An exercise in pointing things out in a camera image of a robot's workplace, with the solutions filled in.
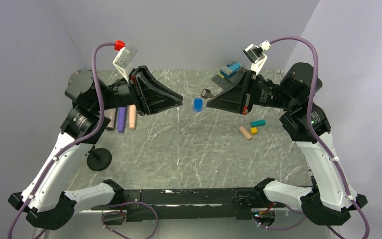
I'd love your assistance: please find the yellow cube block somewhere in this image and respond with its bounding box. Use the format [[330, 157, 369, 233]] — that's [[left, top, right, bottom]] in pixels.
[[250, 127, 258, 135]]

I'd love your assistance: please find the lego brick build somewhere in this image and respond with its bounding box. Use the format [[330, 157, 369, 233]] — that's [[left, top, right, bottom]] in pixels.
[[211, 62, 243, 90]]

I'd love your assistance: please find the glitter silver microphone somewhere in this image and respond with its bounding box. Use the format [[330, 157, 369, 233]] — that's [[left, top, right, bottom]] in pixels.
[[105, 109, 117, 130]]

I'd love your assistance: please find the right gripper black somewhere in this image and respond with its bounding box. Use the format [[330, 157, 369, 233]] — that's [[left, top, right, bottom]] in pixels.
[[207, 68, 297, 114]]

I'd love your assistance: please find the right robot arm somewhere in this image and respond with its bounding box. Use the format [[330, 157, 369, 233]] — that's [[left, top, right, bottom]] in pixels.
[[206, 62, 367, 226]]

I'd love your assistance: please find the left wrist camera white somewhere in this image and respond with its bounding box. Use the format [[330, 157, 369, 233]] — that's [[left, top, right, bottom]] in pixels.
[[112, 44, 138, 81]]

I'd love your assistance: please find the blue key tag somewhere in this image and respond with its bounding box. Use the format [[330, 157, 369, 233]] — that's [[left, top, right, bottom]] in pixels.
[[193, 97, 203, 112]]

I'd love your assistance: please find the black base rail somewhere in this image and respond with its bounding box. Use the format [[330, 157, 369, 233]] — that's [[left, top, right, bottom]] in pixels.
[[93, 187, 274, 222]]

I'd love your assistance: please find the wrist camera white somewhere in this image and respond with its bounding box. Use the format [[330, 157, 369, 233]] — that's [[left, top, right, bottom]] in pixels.
[[242, 40, 271, 75], [112, 44, 138, 81]]

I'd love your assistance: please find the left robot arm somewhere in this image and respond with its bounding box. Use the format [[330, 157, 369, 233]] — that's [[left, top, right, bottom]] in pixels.
[[8, 66, 183, 230]]

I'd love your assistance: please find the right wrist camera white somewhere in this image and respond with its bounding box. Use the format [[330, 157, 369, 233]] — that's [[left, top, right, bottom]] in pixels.
[[242, 40, 271, 75]]

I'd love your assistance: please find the pink microphone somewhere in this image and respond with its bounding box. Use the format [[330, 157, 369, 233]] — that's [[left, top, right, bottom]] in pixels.
[[128, 105, 137, 129]]

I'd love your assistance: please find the teal block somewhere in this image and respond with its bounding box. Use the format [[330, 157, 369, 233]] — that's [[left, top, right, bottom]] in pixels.
[[250, 119, 266, 127]]

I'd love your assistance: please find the black microphone stand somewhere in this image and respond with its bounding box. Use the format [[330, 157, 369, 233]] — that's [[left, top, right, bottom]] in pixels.
[[87, 148, 112, 172]]

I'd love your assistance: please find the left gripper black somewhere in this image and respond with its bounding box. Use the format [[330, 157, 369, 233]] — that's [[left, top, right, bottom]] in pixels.
[[93, 65, 183, 116]]

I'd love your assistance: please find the wooden rectangular block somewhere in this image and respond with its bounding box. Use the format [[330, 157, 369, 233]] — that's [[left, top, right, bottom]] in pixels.
[[238, 126, 252, 140]]

